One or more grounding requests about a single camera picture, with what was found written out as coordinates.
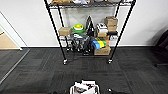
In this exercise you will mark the brown plush toy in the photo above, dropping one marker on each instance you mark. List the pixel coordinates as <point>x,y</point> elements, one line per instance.
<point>61,1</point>

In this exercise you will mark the green and yellow bowl toy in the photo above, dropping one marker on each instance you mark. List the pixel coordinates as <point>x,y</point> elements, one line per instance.
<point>78,27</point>

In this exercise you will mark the white door frame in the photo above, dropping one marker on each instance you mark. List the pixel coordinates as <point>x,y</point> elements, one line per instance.
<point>11,31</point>

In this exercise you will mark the black pointed bag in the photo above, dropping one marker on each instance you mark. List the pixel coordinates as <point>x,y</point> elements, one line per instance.
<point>90,28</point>

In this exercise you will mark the stacked brown cardboard boxes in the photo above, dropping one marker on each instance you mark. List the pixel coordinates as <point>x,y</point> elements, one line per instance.
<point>111,23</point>

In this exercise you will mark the blue yellow green toy pack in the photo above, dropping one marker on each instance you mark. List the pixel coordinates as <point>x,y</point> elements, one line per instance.
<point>99,44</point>

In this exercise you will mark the small brown cardboard box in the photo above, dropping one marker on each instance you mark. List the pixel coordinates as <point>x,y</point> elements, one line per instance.
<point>65,31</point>

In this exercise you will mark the pale basket with dark spots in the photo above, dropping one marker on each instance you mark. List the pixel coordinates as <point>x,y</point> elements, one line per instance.
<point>85,89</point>

